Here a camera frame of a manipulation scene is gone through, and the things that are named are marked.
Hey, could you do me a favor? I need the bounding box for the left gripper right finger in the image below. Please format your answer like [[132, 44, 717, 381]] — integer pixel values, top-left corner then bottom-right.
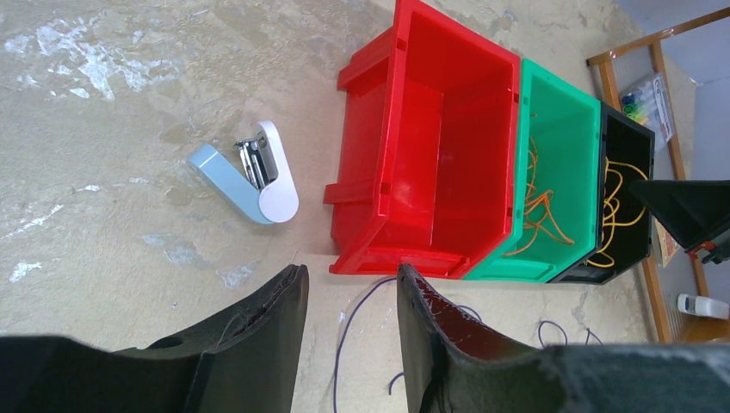
[[397, 264, 729, 412]]

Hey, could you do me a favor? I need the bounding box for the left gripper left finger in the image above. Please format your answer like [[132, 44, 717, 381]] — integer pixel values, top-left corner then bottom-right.
[[1, 265, 309, 412]]

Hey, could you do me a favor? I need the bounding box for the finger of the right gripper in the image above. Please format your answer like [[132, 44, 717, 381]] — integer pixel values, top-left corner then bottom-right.
[[629, 180, 729, 264]]

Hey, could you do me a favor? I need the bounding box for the black plastic bin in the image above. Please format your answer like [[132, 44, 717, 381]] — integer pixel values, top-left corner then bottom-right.
[[552, 103, 655, 285]]

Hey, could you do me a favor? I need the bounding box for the purple thin cable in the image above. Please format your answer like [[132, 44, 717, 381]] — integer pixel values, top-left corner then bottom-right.
[[332, 277, 604, 413]]

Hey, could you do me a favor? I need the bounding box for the orange cable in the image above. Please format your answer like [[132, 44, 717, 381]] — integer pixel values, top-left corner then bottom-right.
[[501, 114, 576, 257]]

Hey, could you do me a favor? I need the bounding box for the green plastic bin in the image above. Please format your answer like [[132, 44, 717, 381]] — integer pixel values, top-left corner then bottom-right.
[[464, 59, 602, 283]]

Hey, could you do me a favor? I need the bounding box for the red plastic bin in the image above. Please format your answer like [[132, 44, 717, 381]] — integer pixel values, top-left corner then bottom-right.
[[324, 1, 521, 280]]

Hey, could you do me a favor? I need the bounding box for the orange spiral notebook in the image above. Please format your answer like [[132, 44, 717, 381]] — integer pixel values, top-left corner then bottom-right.
[[654, 219, 680, 268]]

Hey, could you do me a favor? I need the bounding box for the wooden shelf rack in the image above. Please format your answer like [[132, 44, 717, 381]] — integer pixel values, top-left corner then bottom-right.
[[585, 6, 730, 344]]

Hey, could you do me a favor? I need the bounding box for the white stapler on shelf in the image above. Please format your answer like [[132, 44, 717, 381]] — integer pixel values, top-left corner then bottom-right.
[[677, 293, 729, 320]]

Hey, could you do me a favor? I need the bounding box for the marker pen pack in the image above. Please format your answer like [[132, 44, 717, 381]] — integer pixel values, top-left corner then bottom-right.
[[620, 73, 676, 151]]

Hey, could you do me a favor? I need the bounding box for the yellow cable coil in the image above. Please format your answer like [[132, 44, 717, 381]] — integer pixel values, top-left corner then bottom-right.
[[585, 158, 650, 269]]

